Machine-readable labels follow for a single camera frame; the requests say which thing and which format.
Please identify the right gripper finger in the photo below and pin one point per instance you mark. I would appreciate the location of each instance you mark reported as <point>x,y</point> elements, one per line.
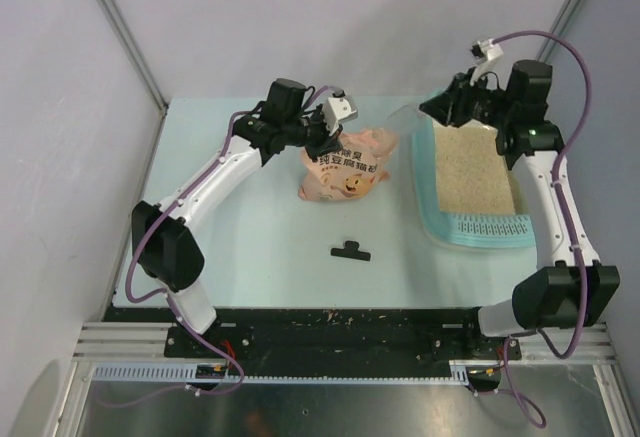
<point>440,100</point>
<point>445,117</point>

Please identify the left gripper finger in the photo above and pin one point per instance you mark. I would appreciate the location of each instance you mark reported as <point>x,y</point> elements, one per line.
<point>333,142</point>
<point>315,153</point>

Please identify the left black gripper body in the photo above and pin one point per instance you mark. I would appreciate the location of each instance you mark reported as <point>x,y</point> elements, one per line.
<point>309,132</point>

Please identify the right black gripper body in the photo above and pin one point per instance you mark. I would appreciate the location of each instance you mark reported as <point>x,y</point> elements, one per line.
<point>474,100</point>

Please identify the orange cat litter bag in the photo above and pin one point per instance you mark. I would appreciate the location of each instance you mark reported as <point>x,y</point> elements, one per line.
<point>352,172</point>

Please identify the clear plastic scoop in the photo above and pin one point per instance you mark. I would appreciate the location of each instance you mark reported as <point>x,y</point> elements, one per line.
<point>407,120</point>

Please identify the black bag clip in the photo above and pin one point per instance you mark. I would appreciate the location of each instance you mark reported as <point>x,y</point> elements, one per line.
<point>351,250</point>

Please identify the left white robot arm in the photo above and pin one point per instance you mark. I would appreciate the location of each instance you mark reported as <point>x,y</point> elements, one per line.
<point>163,238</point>

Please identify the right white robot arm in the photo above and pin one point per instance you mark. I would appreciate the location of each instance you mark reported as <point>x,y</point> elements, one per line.
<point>571,287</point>

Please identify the tan cat litter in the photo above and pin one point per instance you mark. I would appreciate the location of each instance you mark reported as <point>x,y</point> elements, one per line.
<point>471,178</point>

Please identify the teal litter box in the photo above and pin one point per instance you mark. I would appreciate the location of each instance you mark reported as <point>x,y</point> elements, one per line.
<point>464,230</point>

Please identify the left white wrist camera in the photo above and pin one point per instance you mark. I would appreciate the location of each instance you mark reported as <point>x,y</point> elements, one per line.
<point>337,110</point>

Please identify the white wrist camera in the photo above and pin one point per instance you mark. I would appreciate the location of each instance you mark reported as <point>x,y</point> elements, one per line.
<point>337,110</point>
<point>487,54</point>

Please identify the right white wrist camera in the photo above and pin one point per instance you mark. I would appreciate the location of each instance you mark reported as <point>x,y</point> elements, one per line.
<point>487,54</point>

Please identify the right aluminium corner post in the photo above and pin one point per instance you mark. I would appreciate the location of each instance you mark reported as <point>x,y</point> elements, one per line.
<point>567,12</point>

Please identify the aluminium corner post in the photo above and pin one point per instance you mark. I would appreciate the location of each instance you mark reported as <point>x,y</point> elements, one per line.
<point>134,54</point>
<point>567,12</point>

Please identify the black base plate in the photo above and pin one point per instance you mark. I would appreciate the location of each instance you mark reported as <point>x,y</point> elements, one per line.
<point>443,334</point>

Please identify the left aluminium corner post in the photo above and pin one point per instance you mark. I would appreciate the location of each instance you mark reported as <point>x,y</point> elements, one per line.
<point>134,54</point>

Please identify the aluminium frame rail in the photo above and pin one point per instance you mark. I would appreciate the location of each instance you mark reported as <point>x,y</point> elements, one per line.
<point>145,341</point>

